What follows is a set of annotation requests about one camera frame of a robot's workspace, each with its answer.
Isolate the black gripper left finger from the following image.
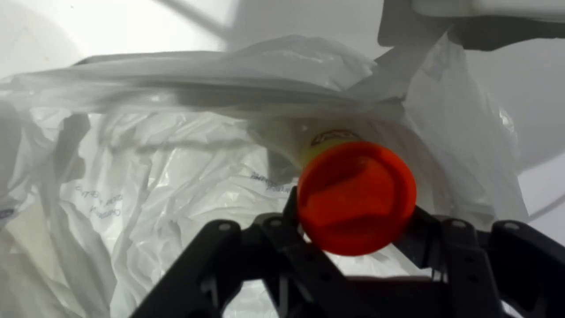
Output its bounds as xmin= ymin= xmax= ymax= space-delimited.
xmin=129 ymin=185 xmax=355 ymax=318

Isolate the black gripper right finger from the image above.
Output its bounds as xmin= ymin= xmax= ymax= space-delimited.
xmin=394 ymin=205 xmax=565 ymax=318

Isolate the dough tub with orange lid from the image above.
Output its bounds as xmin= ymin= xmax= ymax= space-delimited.
xmin=295 ymin=129 xmax=420 ymax=258

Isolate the white plastic bag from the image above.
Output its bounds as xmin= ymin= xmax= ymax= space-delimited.
xmin=0 ymin=33 xmax=532 ymax=318

